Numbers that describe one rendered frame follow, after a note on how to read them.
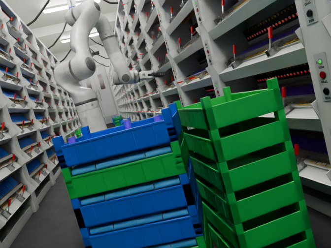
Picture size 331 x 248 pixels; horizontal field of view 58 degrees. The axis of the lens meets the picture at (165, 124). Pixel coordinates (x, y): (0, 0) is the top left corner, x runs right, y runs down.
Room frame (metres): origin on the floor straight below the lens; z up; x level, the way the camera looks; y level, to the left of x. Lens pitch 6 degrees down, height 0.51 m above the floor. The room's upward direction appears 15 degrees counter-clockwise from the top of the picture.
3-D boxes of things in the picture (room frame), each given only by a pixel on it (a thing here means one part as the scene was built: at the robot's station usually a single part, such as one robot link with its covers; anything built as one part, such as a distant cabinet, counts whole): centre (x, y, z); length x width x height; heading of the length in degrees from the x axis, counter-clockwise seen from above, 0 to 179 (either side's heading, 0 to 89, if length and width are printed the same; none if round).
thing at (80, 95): (1.57, 0.40, 0.69); 0.19 x 0.12 x 0.24; 64
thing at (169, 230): (0.80, 0.12, 0.20); 0.30 x 0.20 x 0.08; 82
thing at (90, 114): (1.55, 0.36, 0.48); 0.19 x 0.19 x 0.18
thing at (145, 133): (0.80, 0.12, 0.44); 0.30 x 0.20 x 0.08; 82
